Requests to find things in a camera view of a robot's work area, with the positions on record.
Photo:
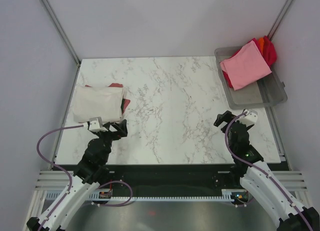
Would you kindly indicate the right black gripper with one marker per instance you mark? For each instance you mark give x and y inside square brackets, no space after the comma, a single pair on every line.
[226,116]

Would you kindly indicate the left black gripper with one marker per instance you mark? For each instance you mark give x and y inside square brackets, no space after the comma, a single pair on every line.
[121,130]

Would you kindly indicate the pink t shirt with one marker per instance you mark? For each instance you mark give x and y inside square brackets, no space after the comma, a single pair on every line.
[246,66]

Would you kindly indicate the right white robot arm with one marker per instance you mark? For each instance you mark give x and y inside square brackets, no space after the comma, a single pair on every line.
[255,176]

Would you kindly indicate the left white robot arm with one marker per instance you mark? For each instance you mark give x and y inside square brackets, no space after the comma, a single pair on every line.
[89,174]

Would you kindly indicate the folded green t shirt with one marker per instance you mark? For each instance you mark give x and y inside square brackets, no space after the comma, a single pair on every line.
[123,106]

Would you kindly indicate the folded cream t shirt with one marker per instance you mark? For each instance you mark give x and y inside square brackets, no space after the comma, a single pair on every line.
[80,118]

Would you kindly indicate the folded dark red t shirt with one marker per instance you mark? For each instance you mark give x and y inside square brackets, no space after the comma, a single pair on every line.
[117,86]

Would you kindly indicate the crimson t shirt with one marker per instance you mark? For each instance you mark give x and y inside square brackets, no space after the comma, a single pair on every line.
[227,79]

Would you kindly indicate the grey plastic tray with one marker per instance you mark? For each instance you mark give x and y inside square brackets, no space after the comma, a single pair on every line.
[266,92]

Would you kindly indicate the orange t shirt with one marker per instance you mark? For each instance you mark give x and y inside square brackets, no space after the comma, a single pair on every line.
[261,44]

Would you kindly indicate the right aluminium corner profile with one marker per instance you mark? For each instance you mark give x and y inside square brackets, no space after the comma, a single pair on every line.
[280,17]

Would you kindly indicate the aluminium corner profile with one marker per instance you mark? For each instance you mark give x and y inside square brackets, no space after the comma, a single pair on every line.
[280,17]
[59,28]

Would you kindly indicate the left aluminium corner profile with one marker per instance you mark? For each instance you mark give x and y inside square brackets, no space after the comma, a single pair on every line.
[59,28]

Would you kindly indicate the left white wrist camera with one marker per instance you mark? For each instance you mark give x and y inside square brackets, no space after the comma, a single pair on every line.
[96,125]

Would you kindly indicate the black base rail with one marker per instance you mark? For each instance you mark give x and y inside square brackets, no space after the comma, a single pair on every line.
[138,177]

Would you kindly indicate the white slotted cable duct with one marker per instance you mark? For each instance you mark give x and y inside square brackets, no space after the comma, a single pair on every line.
[219,195]

